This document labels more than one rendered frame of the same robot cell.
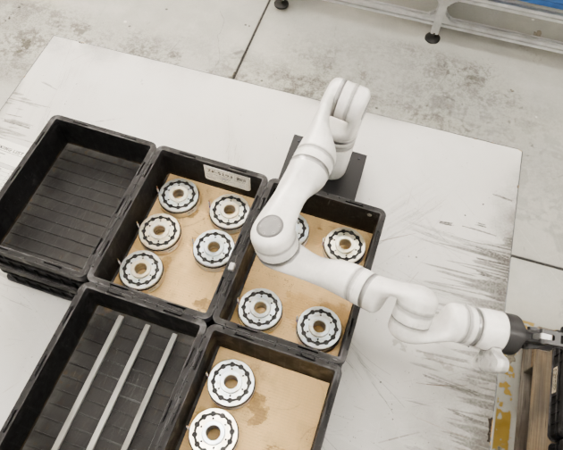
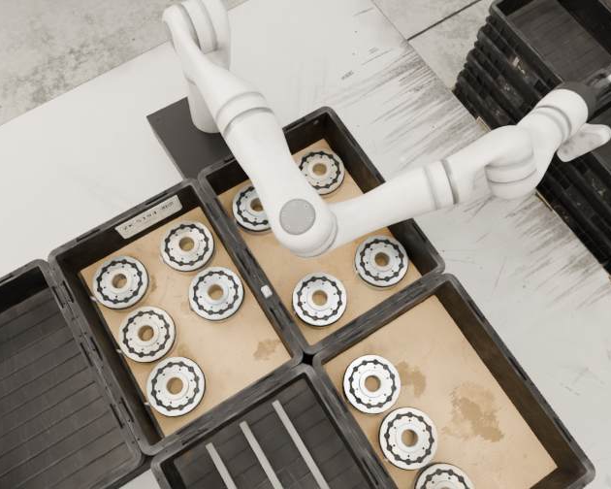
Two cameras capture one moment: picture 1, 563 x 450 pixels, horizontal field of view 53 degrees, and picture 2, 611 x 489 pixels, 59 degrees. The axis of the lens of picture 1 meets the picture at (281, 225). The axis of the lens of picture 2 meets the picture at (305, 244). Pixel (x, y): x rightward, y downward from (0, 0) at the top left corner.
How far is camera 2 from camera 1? 0.49 m
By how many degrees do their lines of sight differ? 23
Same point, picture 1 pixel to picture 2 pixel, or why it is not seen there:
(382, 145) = not seen: hidden behind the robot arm
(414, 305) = (519, 153)
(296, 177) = (259, 145)
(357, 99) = (214, 13)
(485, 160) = not seen: outside the picture
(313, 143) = (232, 96)
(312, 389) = (429, 313)
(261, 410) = (413, 374)
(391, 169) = (255, 69)
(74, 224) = (48, 421)
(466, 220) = (359, 58)
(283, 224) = (308, 201)
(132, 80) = not seen: outside the picture
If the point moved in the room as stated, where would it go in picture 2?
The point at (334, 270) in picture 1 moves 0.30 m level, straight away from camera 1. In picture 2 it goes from (402, 194) to (287, 51)
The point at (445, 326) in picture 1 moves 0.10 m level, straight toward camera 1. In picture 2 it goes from (540, 146) to (559, 208)
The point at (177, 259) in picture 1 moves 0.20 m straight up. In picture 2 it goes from (191, 339) to (168, 318)
